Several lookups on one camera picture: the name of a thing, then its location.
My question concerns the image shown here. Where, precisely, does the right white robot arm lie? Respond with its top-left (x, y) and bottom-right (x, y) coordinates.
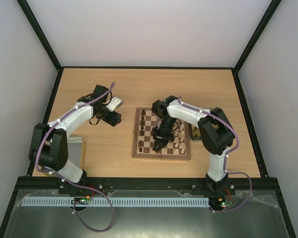
top-left (151, 96), bottom-right (239, 194)

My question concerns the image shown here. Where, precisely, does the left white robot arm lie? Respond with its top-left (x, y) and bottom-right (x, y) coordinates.
top-left (29, 82), bottom-right (123, 184)

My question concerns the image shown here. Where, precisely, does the wooden chess board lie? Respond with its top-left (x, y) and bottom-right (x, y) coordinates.
top-left (132, 107), bottom-right (191, 161)

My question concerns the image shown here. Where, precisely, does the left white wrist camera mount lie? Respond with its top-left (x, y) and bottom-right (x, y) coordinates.
top-left (106, 97), bottom-right (123, 112)

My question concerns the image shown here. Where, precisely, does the row of light chess pieces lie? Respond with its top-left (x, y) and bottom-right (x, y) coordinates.
top-left (172, 119), bottom-right (186, 156)

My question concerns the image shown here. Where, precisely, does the gold tin with dark pieces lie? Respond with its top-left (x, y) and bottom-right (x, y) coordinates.
top-left (189, 108), bottom-right (214, 142)

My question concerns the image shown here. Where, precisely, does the black aluminium frame rail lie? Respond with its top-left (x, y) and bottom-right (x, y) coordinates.
top-left (14, 175), bottom-right (279, 195)

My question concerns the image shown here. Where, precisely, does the row of dark chess pieces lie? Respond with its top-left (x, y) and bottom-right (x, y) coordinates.
top-left (138, 110), bottom-right (146, 152)

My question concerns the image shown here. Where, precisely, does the silver metal tray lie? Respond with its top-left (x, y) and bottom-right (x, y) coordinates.
top-left (68, 135), bottom-right (86, 169)

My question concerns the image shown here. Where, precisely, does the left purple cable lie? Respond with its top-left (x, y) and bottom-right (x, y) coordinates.
top-left (36, 81), bottom-right (116, 233)

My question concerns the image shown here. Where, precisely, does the light blue slotted cable duct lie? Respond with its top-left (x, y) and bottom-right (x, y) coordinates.
top-left (21, 197), bottom-right (209, 208)

